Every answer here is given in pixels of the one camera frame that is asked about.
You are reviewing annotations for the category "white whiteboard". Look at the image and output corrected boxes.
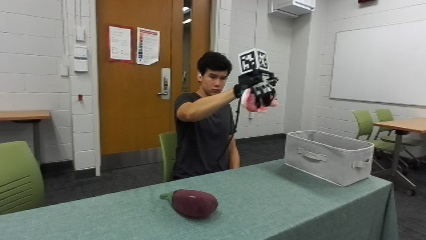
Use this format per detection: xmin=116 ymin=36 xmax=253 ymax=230
xmin=329 ymin=19 xmax=426 ymax=108

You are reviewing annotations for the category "wooden table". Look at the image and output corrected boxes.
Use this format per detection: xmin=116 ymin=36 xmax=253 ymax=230
xmin=371 ymin=117 xmax=426 ymax=197
xmin=0 ymin=109 xmax=53 ymax=164

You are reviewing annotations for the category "colourful paper notice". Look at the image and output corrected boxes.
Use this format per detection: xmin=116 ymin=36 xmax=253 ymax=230
xmin=136 ymin=26 xmax=161 ymax=67

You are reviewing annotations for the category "white wall switch panel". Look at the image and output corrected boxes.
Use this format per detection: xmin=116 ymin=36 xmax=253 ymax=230
xmin=72 ymin=26 xmax=91 ymax=73

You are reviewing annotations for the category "white marker cube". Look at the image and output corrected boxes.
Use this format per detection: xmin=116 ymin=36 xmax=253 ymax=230
xmin=237 ymin=48 xmax=270 ymax=74

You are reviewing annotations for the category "green tablecloth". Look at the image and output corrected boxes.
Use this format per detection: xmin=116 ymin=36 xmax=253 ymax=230
xmin=0 ymin=159 xmax=399 ymax=240

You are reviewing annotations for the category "silver door handle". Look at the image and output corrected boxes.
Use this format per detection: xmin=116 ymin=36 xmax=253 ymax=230
xmin=156 ymin=67 xmax=172 ymax=101

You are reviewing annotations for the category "purple eggplant soft toy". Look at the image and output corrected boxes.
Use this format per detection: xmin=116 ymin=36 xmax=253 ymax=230
xmin=158 ymin=188 xmax=220 ymax=219

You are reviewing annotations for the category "green chair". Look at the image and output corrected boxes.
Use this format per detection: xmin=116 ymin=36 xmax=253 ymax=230
xmin=158 ymin=131 xmax=178 ymax=183
xmin=352 ymin=109 xmax=401 ymax=171
xmin=374 ymin=108 xmax=426 ymax=168
xmin=0 ymin=140 xmax=45 ymax=216

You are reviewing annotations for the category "white air conditioner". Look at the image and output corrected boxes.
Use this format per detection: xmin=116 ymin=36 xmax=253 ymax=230
xmin=268 ymin=0 xmax=317 ymax=19

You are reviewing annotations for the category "white fabric storage bin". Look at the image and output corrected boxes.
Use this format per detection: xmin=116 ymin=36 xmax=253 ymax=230
xmin=284 ymin=129 xmax=375 ymax=188

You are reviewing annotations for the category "red framed paper notice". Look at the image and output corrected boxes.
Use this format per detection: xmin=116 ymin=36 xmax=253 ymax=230
xmin=108 ymin=25 xmax=135 ymax=64

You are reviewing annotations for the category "the person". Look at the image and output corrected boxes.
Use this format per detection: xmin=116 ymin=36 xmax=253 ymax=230
xmin=172 ymin=50 xmax=280 ymax=181

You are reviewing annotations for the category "wooden door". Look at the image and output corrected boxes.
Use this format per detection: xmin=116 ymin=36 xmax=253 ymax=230
xmin=95 ymin=0 xmax=185 ymax=156

